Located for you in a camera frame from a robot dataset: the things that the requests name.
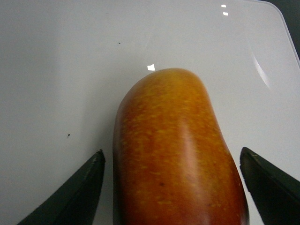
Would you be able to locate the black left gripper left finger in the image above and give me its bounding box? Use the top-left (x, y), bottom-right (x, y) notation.
top-left (19, 150), bottom-right (105, 225)

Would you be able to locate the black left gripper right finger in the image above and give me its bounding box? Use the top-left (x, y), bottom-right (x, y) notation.
top-left (240, 147), bottom-right (300, 225)

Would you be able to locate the dark red mango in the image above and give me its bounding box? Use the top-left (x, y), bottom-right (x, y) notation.
top-left (112, 68), bottom-right (249, 225)

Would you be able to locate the white checkout scale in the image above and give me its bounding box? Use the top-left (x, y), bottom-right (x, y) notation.
top-left (0, 0), bottom-right (300, 225)

